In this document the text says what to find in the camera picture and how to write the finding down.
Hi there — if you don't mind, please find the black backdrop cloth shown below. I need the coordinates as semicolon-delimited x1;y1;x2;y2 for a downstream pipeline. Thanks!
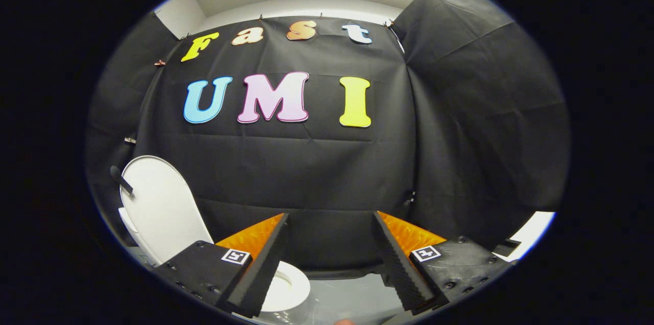
86;0;570;272

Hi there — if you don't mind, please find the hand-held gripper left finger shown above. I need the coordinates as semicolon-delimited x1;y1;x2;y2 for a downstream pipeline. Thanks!
153;213;290;319

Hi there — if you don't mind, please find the white panel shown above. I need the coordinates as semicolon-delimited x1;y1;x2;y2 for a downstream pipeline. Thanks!
510;211;556;263

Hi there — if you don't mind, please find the white toilet lid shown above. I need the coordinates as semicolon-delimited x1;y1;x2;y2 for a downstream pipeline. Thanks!
110;155;201;265

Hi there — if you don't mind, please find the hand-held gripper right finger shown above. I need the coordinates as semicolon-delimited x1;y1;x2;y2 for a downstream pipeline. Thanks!
373;211;516;316

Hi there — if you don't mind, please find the white toilet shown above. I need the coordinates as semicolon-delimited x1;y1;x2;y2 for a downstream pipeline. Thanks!
119;206;311;313

